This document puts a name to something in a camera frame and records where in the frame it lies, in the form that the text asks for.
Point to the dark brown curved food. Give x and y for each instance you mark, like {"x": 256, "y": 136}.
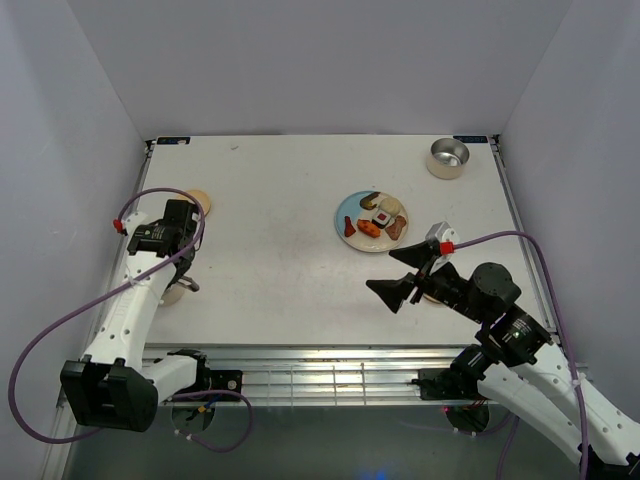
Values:
{"x": 368, "y": 202}

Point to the right wooden round lid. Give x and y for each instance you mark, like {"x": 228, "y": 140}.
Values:
{"x": 432, "y": 300}

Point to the right steel lunch bowl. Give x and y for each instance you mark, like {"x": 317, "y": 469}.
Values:
{"x": 447, "y": 158}

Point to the blue and white plate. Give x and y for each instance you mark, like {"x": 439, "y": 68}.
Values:
{"x": 359, "y": 241}

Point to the wooden round lid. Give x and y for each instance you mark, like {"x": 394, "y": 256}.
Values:
{"x": 202, "y": 198}
{"x": 432, "y": 300}

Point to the orange fried cutlet piece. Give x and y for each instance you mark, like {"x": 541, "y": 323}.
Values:
{"x": 368, "y": 228}

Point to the left wooden round lid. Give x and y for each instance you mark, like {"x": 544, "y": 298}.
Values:
{"x": 202, "y": 198}

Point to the red fried chicken drumstick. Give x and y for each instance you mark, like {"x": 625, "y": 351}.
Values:
{"x": 349, "y": 228}

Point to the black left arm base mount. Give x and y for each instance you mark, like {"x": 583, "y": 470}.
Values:
{"x": 223, "y": 381}

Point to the stainless steel slotted tongs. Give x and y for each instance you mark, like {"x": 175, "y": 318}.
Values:
{"x": 186, "y": 283}

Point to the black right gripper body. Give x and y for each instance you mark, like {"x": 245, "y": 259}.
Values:
{"x": 444, "y": 285}

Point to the steel lunch bowl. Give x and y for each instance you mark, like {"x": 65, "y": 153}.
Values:
{"x": 172, "y": 295}
{"x": 447, "y": 158}

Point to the white steamed bun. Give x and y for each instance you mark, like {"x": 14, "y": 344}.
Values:
{"x": 391, "y": 206}

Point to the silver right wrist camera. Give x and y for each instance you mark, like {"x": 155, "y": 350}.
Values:
{"x": 443, "y": 232}

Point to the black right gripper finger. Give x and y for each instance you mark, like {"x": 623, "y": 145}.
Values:
{"x": 425, "y": 257}
{"x": 393, "y": 293}

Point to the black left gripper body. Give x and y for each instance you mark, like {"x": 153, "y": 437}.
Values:
{"x": 187, "y": 262}

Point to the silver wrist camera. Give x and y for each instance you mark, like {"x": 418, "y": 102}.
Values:
{"x": 129, "y": 224}
{"x": 443, "y": 232}

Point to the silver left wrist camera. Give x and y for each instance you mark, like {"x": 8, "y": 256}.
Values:
{"x": 129, "y": 224}

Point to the blue corner label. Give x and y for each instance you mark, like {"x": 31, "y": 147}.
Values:
{"x": 471, "y": 139}
{"x": 173, "y": 140}

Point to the left steel lunch bowl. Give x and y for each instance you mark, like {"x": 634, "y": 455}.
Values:
{"x": 172, "y": 295}

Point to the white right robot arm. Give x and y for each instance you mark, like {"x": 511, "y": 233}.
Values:
{"x": 515, "y": 362}

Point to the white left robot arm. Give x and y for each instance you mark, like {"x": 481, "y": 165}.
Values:
{"x": 110, "y": 386}

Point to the sushi roll piece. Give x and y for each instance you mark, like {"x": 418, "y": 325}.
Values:
{"x": 381, "y": 218}

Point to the right blue corner label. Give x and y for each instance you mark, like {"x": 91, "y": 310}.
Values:
{"x": 471, "y": 139}

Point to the left blue corner label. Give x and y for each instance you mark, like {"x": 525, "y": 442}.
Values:
{"x": 173, "y": 140}

